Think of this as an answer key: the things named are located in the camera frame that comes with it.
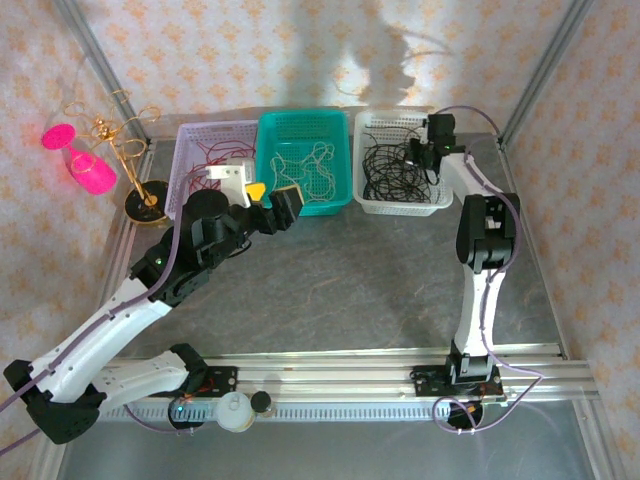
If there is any white plastic jar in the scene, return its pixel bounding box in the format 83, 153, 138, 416
214, 391, 257, 434

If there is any long red cable pile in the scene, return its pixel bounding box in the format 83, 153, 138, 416
187, 141, 257, 201

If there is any teal plastic basket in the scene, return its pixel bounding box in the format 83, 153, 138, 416
253, 109, 353, 219

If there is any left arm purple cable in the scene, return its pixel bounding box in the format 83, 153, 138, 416
0, 167, 251, 454

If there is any gold glass rack black base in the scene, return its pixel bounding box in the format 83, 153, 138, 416
64, 89, 171, 229

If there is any pink wine glass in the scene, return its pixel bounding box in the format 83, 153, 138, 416
40, 123, 119, 196

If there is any lavender plastic basket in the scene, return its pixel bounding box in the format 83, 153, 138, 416
167, 119, 261, 221

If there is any white plastic basket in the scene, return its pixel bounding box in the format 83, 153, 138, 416
352, 109, 455, 217

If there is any long black cable pile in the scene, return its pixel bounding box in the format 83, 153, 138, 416
360, 124, 441, 201

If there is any aluminium frame post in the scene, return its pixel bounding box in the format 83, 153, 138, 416
53, 0, 151, 146
499, 0, 596, 149

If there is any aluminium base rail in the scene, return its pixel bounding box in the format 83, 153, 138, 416
53, 344, 599, 404

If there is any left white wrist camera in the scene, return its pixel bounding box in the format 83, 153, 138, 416
206, 162, 257, 207

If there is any perforated metal cable duct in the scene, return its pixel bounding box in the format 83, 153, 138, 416
74, 403, 576, 424

